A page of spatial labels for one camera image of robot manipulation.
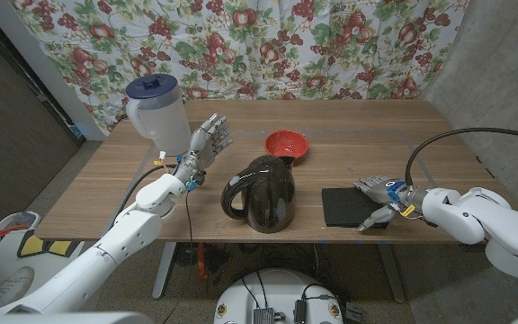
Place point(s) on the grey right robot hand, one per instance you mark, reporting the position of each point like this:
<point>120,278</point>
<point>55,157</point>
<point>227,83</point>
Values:
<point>389,192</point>

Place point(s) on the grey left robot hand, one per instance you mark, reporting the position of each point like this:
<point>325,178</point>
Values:
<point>204,145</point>

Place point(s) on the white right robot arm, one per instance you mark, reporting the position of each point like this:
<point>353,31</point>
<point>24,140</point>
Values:
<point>511,229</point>

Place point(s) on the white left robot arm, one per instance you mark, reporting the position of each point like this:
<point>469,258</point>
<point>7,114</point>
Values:
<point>119,238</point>

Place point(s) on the translucent pitcher with blue lid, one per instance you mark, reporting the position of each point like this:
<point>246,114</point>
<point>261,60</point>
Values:
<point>160,112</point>

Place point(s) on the red bowl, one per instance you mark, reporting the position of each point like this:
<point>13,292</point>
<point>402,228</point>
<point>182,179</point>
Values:
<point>286,141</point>

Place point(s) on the glossy black kettle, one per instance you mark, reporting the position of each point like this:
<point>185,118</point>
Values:
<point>268,198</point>

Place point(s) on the black fan under table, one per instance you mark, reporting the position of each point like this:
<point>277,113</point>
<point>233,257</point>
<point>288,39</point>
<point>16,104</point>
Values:
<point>186,254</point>

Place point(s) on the floral backdrop cloth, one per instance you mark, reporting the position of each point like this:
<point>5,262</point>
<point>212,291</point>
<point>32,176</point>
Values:
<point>259,45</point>

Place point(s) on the white table leg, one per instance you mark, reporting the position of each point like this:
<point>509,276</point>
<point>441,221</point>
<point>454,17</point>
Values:
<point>165,270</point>

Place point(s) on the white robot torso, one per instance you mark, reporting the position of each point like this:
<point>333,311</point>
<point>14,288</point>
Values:
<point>277,288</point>

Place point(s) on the black adapter box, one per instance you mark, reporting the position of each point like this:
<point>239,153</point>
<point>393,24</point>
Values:
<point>300,311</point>

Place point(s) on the grey electronics box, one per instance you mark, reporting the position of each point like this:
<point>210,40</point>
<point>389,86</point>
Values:
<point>263,316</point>

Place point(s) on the dark grey door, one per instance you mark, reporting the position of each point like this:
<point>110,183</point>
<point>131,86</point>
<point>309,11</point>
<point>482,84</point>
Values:
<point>7,148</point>

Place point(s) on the yellow black patterned bag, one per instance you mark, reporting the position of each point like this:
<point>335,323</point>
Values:
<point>34,245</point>

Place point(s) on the white bin with orange item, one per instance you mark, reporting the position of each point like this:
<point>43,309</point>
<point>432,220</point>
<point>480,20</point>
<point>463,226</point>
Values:
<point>9,222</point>

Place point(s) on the white shoe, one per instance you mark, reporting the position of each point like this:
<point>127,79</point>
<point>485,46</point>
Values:
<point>11,285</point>

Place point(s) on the white door frame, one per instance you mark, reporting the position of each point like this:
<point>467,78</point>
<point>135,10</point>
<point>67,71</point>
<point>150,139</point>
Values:
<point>38,63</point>

